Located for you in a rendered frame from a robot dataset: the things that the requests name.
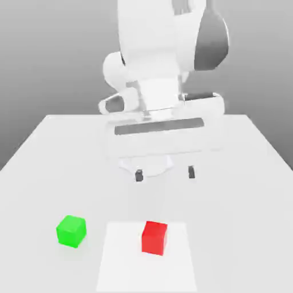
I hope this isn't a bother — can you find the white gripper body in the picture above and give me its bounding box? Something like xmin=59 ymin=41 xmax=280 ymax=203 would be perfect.
xmin=106 ymin=116 xmax=221 ymax=159

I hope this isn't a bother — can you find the small red cube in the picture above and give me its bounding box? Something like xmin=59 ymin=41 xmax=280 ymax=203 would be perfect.
xmin=141 ymin=220 xmax=168 ymax=256

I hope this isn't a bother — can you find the small green cube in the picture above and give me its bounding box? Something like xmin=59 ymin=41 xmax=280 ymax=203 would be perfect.
xmin=56 ymin=215 xmax=87 ymax=248

